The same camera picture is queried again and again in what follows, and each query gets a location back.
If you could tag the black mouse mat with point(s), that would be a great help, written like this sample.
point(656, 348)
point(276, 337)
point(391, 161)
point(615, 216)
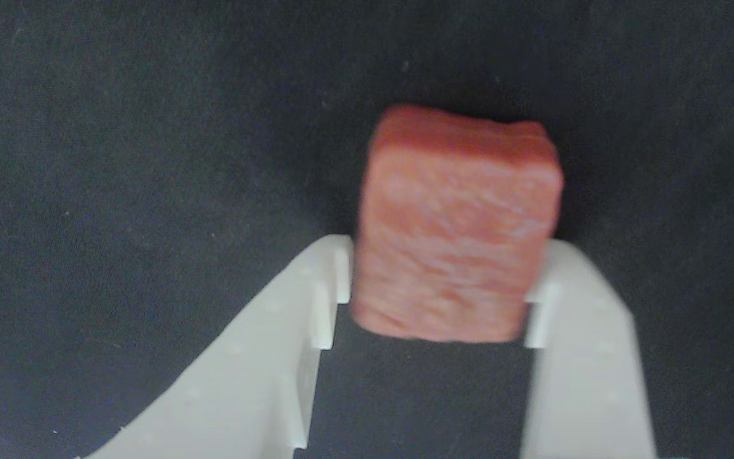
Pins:
point(118, 159)

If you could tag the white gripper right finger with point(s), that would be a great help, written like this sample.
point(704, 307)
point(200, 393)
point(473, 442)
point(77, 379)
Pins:
point(590, 382)

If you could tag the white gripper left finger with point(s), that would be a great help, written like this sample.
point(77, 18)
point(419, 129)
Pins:
point(246, 370)

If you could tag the brown block toy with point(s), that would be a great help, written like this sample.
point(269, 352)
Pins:
point(456, 229)

